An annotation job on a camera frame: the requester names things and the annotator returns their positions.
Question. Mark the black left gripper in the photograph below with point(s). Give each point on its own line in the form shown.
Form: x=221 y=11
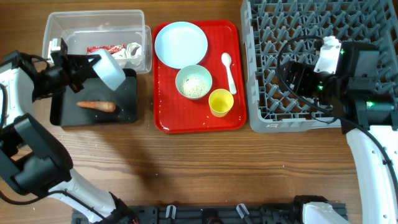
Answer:
x=64 y=65

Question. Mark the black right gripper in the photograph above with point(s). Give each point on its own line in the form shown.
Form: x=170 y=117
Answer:
x=304 y=71

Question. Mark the light blue bowl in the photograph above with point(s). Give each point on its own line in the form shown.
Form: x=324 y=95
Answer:
x=108 y=69

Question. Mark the red snack wrapper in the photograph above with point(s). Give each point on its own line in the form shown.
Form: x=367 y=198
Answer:
x=112 y=49

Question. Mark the orange carrot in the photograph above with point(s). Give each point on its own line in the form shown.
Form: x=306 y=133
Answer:
x=105 y=106

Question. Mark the white tissue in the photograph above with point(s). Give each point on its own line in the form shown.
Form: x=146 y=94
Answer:
x=130 y=53

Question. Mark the white plastic spoon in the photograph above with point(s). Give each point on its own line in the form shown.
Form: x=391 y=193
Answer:
x=226 y=61

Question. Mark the yellow plastic cup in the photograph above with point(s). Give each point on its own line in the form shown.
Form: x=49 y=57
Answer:
x=220 y=102

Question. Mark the white rice pile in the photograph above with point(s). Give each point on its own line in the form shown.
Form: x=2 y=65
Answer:
x=193 y=87

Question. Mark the light blue plate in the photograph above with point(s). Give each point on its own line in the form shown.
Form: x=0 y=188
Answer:
x=181 y=44

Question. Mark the mint green bowl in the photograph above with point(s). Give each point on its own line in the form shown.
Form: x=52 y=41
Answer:
x=196 y=71

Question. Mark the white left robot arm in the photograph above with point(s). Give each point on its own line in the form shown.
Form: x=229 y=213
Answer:
x=33 y=161

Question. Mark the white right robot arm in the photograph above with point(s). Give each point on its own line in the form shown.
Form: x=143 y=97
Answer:
x=345 y=78

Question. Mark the black waste tray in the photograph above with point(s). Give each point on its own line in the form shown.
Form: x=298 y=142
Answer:
x=65 y=111

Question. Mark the grey dishwasher rack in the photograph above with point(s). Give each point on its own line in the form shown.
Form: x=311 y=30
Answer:
x=284 y=28

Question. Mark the clear plastic waste bin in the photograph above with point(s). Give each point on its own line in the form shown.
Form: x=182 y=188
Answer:
x=83 y=29

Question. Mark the red serving tray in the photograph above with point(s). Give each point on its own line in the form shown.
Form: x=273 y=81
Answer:
x=173 y=113

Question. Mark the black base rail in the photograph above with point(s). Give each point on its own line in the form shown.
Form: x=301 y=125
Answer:
x=200 y=215

